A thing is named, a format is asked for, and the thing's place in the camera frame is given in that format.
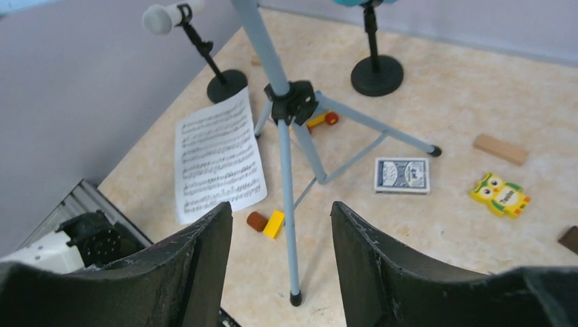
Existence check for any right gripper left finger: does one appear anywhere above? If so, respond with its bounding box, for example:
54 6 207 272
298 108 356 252
1 202 233 326

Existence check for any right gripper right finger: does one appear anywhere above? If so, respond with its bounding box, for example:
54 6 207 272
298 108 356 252
331 201 577 326

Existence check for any sheet music page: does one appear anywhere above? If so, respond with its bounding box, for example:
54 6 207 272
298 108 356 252
174 89 268 225

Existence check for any light blue music stand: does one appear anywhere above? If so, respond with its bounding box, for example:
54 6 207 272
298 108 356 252
230 0 442 308

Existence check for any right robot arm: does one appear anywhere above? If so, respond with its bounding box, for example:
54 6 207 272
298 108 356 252
1 202 577 326

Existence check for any brown wooden cylinder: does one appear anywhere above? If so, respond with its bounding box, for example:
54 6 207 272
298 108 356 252
246 211 269 232

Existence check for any yellow wooden block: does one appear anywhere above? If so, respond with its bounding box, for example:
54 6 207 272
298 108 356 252
262 211 285 239

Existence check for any blue playing card deck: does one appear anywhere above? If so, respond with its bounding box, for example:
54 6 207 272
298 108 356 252
374 157 431 195

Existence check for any yellow owl toy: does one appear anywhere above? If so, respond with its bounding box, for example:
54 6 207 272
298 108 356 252
469 172 532 219

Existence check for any blue toy train block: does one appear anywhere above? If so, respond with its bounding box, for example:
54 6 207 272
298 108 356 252
298 110 339 134

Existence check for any light wooden block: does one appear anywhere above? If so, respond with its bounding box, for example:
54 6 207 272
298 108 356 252
472 134 530 166

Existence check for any dark brown block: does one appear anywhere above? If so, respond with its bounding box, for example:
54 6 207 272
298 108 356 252
558 225 578 254

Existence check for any blue microphone on stand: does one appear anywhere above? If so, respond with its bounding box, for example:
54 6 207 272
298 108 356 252
335 0 404 97

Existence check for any white microphone on stand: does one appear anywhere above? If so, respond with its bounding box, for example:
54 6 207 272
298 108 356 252
142 1 248 104

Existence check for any aluminium frame rail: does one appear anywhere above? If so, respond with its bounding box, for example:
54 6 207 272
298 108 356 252
17 180 153 249

